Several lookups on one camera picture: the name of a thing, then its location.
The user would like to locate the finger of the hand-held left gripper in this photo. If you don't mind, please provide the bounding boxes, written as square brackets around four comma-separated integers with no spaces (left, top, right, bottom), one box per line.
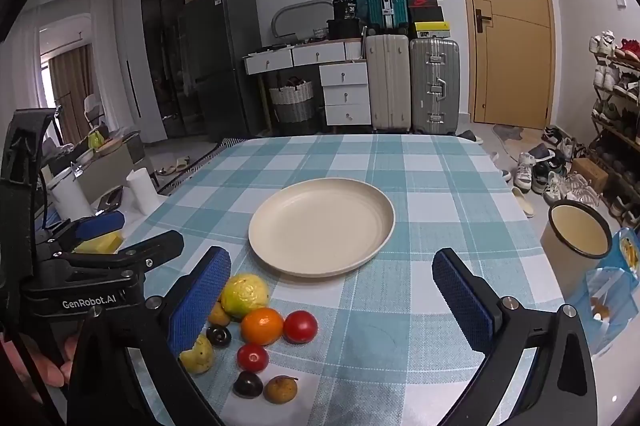
[47,211,126,254]
[65,230,184,279]

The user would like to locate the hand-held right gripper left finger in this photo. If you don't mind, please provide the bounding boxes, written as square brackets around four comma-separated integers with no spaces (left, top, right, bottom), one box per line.
[66,246,232,426]

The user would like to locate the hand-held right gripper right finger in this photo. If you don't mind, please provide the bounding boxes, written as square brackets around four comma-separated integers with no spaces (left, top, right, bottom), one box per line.
[431,248,598,426]

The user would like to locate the large yellow-green guava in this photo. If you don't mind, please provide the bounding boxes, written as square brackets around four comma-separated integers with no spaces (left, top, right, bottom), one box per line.
[220,273,270,320]

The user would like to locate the yellow pear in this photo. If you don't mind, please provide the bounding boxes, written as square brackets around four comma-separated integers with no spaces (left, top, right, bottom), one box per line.
[179,334,216,375]

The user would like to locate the orange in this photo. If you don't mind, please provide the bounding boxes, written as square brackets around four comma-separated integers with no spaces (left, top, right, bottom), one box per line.
[240,307,285,346]

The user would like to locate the large red tomato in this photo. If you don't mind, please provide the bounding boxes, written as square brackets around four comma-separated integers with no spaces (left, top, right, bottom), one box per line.
[283,310,319,344]

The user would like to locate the brownish orange fruit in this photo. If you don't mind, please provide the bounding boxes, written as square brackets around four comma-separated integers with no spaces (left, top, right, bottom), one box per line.
[263,375,299,405]

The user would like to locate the cream round plate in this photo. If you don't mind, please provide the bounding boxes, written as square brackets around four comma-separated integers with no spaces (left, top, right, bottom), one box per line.
[248,178,396,278]

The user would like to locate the person's left hand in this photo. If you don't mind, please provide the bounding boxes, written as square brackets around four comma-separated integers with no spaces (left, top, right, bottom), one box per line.
[0,336,78,402]

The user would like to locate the yellow sponge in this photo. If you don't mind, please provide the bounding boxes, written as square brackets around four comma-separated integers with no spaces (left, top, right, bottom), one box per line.
[74,230,125,254]

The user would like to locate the small yellow fruit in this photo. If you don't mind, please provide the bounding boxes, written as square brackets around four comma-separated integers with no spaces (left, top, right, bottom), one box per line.
[208,301,232,327]

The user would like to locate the white cylindrical bin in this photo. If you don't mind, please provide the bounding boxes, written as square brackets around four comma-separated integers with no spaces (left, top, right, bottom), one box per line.
[51,168,93,222]

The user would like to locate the white paper roll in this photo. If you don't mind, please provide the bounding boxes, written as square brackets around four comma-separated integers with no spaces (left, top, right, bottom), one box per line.
[126,167,162,214]

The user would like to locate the small red tomato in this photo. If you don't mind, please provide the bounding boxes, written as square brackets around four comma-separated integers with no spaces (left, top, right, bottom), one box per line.
[236,343,270,373]

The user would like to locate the teal checked tablecloth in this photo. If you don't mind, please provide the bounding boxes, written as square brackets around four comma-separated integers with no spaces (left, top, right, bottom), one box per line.
[117,133,566,426]

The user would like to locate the brown curtain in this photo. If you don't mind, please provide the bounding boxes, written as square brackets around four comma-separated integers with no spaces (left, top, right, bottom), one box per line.
[47,46,96,142]

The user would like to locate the blue snack bag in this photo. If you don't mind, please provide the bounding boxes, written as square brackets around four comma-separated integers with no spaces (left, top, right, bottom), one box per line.
[582,228,640,354]

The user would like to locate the grey door mat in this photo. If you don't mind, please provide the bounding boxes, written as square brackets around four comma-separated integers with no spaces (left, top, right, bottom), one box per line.
[492,124,523,157]

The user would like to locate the small brown cardboard box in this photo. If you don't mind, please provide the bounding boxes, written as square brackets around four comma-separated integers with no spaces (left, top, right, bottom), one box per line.
[570,157,608,192]

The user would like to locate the dark glass cabinet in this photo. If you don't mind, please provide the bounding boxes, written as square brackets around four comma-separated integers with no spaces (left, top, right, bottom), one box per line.
[140,0,201,139]

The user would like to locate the white grey wicker basket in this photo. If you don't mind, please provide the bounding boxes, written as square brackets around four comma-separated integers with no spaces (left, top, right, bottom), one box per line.
[269,77,317,123]

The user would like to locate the dark grey refrigerator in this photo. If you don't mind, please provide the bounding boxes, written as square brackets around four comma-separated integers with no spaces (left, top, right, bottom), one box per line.
[177,0,266,142]

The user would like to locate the silver suitcase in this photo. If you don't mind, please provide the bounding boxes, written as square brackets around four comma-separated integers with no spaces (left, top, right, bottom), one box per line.
[409,37,461,136]

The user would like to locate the beige suitcase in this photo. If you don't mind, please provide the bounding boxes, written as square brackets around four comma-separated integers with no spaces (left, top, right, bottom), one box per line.
[365,33,412,132]

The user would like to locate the metal shoe rack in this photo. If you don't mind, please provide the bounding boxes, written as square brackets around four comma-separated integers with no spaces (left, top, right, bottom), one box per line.
[590,31,640,227]

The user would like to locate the white desk with drawers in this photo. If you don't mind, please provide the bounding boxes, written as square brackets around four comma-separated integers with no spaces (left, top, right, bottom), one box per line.
[244,38,373,129]

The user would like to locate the oval framed mirror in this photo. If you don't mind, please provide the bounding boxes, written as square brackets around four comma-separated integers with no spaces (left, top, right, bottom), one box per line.
[271,0,336,39]

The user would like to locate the yellow black shoe box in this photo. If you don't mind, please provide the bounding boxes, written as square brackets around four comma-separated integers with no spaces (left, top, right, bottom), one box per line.
[414,22,451,39]

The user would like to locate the tan wooden door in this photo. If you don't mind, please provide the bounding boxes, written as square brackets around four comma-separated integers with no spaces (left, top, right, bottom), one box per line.
[446,0,557,130]

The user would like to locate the plain black shoe box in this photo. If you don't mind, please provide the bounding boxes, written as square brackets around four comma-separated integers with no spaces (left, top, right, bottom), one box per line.
[409,7,445,24]

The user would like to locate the black hat box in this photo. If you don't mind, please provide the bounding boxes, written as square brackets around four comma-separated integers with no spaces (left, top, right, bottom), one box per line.
[327,18,362,39]

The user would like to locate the black printed canister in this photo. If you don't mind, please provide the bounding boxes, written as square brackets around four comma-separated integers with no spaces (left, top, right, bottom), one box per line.
[332,0,358,21]

